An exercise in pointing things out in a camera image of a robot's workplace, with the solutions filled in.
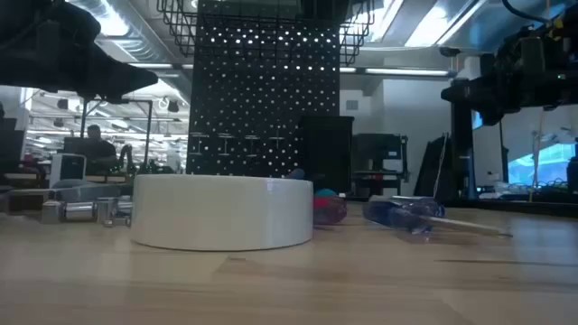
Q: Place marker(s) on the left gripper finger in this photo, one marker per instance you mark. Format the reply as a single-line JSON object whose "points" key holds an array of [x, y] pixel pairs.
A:
{"points": [[113, 81]]}

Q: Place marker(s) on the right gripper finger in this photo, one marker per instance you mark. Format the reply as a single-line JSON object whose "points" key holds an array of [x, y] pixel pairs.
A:
{"points": [[478, 95]]}

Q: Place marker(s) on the white tape roll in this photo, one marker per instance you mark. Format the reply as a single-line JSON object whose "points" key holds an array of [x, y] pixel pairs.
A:
{"points": [[221, 212]]}

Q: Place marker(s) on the metal peg hook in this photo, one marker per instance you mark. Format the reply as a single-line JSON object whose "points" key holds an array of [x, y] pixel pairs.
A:
{"points": [[252, 145], [225, 144], [198, 144], [276, 140]]}

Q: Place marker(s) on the black pillar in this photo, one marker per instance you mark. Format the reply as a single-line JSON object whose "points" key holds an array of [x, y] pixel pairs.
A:
{"points": [[463, 144]]}

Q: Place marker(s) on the person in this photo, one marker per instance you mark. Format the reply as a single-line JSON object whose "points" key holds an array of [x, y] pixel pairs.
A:
{"points": [[97, 151]]}

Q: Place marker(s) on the black background monitor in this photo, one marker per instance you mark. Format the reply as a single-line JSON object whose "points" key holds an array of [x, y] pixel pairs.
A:
{"points": [[74, 144]]}

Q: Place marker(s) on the fluorescent ceiling light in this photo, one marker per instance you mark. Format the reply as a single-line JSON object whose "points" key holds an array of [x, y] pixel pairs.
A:
{"points": [[406, 71]]}

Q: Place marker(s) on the black leaning panels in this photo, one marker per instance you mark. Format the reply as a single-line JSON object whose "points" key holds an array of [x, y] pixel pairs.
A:
{"points": [[429, 171]]}

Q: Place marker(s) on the blue lit screen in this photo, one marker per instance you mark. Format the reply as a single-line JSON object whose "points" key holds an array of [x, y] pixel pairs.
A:
{"points": [[542, 164]]}

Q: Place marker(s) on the white box appliance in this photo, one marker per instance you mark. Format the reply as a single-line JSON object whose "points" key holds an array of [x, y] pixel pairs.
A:
{"points": [[68, 168]]}

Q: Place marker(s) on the black workstation with monitor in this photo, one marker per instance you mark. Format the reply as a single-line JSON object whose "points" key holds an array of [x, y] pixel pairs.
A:
{"points": [[377, 149]]}

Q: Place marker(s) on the black metal pegboard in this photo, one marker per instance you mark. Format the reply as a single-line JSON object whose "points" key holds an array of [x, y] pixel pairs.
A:
{"points": [[262, 90]]}

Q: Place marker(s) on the silver ventilation duct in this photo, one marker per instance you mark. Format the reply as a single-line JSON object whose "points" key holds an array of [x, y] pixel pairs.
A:
{"points": [[122, 31]]}

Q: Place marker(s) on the black ceiling camera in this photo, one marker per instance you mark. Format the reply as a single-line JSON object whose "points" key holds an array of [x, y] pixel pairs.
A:
{"points": [[450, 51]]}

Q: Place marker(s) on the black metal stand frame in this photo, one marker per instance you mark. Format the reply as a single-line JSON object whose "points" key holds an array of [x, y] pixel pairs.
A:
{"points": [[147, 135]]}

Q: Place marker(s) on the black aluminium table frame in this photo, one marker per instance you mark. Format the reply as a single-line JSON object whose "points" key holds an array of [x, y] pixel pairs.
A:
{"points": [[519, 207]]}

